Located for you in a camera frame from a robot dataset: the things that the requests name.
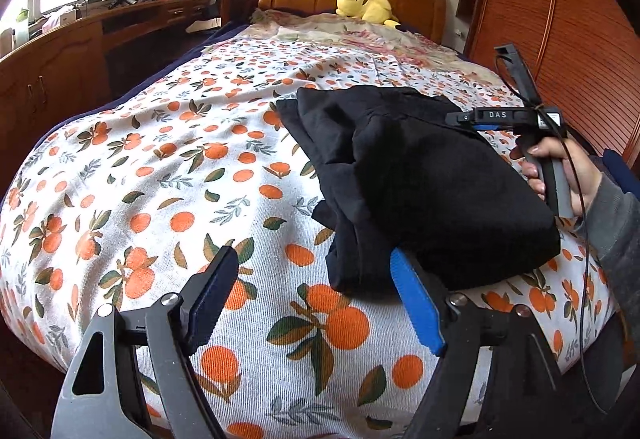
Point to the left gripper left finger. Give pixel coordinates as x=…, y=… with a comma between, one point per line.
x=102, y=396

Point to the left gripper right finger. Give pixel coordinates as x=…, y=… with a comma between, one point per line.
x=495, y=377

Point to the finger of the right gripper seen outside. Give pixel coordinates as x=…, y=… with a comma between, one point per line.
x=483, y=118

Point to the black trench coat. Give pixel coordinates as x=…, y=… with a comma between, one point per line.
x=393, y=175

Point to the right forearm grey sleeve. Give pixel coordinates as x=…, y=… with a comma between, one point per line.
x=611, y=227

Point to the person's right hand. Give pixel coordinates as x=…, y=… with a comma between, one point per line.
x=583, y=177

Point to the floral pink blanket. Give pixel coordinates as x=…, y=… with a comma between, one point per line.
x=333, y=30

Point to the wooden louvered wardrobe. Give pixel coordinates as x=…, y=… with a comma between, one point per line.
x=584, y=57

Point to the yellow plush toy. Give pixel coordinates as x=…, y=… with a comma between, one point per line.
x=372, y=11

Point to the orange print bed sheet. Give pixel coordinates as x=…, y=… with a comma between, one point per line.
x=125, y=204

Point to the wooden chair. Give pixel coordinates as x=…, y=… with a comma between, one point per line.
x=223, y=13

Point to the wooden desk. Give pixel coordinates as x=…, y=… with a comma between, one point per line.
x=84, y=65

